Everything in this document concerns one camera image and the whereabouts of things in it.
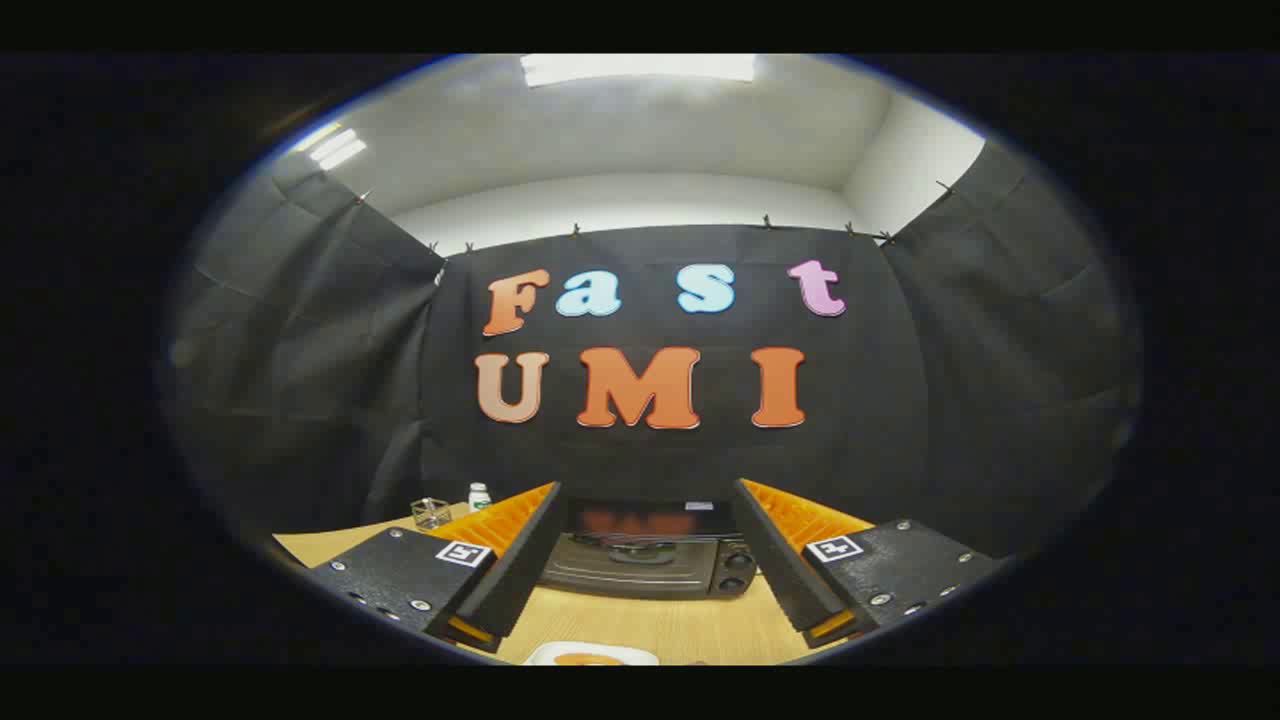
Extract black backdrop cloth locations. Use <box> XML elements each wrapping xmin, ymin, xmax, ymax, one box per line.
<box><xmin>165</xmin><ymin>140</ymin><xmax>1141</xmax><ymax>561</ymax></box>

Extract large ceiling light panel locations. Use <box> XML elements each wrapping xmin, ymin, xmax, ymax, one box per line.
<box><xmin>520</xmin><ymin>54</ymin><xmax>758</xmax><ymax>88</ymax></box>

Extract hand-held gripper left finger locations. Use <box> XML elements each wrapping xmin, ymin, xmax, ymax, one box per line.
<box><xmin>305</xmin><ymin>482</ymin><xmax>563</xmax><ymax>656</ymax></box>

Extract white square plate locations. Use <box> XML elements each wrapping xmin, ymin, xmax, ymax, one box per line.
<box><xmin>522</xmin><ymin>642</ymin><xmax>661</xmax><ymax>667</ymax></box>

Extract black toaster oven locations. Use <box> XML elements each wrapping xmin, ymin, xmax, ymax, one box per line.
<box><xmin>538</xmin><ymin>497</ymin><xmax>758</xmax><ymax>601</ymax></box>

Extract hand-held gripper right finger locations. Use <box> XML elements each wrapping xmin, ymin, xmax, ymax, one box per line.
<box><xmin>732</xmin><ymin>478</ymin><xmax>1006</xmax><ymax>649</ymax></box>

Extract glass toaster oven door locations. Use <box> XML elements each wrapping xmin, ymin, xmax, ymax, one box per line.
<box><xmin>540</xmin><ymin>533</ymin><xmax>723</xmax><ymax>599</ymax></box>

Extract small ceiling light panel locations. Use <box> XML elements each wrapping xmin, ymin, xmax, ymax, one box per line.
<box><xmin>295</xmin><ymin>122</ymin><xmax>368</xmax><ymax>171</ymax></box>

